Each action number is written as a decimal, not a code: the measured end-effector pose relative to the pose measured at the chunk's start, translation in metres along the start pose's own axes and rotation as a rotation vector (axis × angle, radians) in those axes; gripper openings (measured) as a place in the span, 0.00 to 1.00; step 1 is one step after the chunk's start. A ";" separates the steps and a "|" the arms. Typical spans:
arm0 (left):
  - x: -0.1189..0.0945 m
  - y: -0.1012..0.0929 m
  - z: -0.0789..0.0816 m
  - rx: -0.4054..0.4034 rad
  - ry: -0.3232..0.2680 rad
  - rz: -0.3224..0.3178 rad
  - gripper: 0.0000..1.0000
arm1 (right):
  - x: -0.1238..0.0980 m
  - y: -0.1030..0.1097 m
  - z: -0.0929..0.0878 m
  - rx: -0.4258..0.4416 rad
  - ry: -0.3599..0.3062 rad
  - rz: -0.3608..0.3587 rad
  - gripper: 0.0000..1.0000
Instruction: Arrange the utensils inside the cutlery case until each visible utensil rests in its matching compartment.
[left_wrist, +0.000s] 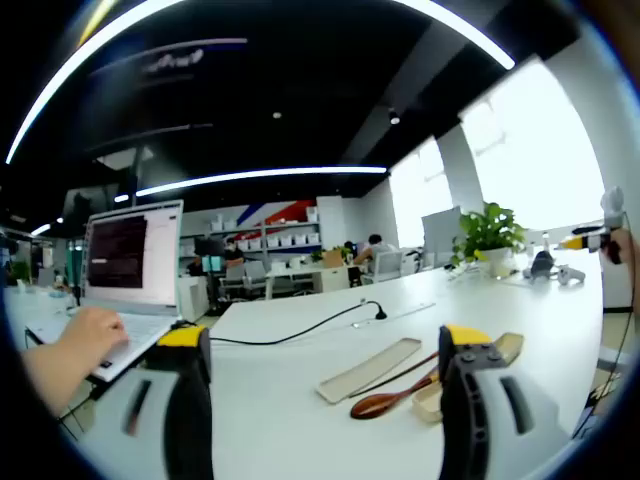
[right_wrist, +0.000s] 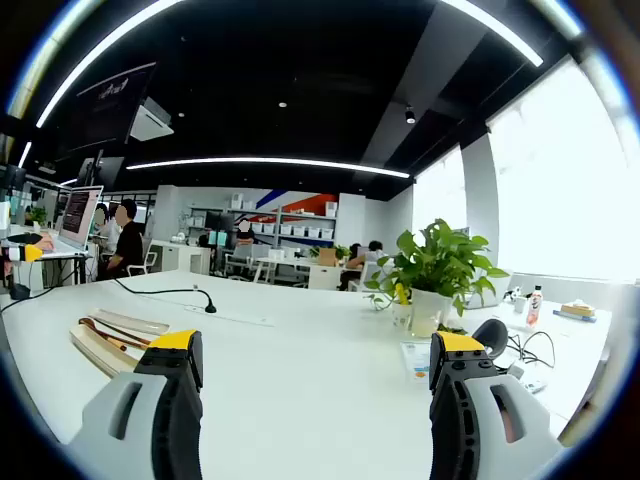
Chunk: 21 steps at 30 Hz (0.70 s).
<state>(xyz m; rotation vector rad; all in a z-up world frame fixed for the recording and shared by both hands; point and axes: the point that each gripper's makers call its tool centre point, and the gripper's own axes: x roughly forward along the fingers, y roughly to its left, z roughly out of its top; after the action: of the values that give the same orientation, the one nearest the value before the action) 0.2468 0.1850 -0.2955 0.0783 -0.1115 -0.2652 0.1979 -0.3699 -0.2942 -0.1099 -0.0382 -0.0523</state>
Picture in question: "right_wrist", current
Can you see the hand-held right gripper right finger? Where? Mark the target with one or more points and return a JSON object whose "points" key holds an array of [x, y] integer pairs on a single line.
{"points": [[460, 400]]}

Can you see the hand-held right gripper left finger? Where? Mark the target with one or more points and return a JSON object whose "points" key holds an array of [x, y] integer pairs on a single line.
{"points": [[175, 400]]}

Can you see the dark wooden chopstick utensil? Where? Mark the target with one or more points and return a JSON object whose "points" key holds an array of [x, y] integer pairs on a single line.
{"points": [[125, 343], [111, 340]]}

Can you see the beige cutlery case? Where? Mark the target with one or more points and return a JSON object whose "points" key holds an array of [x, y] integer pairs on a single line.
{"points": [[100, 357]]}

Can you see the beige cutlery case lid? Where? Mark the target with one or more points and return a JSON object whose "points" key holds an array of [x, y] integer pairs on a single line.
{"points": [[135, 322]]}

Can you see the wooden spoon utensil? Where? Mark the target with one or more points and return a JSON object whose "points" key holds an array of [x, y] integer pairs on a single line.
{"points": [[117, 332]]}

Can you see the printed paper card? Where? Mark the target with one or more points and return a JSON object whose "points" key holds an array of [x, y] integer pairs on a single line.
{"points": [[416, 362]]}

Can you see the open silver laptop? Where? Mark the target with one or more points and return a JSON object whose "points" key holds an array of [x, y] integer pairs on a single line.
{"points": [[80, 217]]}

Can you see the white charger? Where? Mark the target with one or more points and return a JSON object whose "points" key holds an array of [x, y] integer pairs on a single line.
{"points": [[530, 382]]}

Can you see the black round device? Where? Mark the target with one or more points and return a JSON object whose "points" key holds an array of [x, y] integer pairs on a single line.
{"points": [[492, 335]]}

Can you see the small glass vase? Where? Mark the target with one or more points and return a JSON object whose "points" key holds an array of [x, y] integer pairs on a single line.
{"points": [[401, 315]]}

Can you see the white office chair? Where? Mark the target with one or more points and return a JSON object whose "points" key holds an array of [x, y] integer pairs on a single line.
{"points": [[145, 262]]}

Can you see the drink bottle orange label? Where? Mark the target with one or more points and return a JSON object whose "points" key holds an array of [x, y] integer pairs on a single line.
{"points": [[535, 306]]}

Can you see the green potted plant white pot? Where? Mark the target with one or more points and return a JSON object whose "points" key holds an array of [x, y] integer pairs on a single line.
{"points": [[440, 260]]}

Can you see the white cabinet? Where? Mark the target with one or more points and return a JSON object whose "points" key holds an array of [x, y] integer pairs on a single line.
{"points": [[180, 257]]}

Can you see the black hanging sign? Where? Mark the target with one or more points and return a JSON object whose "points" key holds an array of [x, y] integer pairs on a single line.
{"points": [[110, 107]]}

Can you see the ceiling air conditioner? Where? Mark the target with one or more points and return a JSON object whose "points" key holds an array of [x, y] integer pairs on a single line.
{"points": [[152, 122]]}

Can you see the cardboard box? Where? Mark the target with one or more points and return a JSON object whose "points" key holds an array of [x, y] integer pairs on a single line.
{"points": [[327, 257]]}

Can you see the bright window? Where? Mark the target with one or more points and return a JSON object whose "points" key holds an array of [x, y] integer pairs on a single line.
{"points": [[555, 175], [440, 195]]}

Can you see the ceiling light strip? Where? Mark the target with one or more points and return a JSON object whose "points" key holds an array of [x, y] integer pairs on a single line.
{"points": [[90, 55], [270, 161], [500, 30]]}

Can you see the shelf with white boxes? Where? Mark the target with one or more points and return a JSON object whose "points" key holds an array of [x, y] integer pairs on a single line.
{"points": [[300, 227]]}

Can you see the black ceiling spotlight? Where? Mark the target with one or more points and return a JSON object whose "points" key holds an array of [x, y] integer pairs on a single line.
{"points": [[410, 116]]}

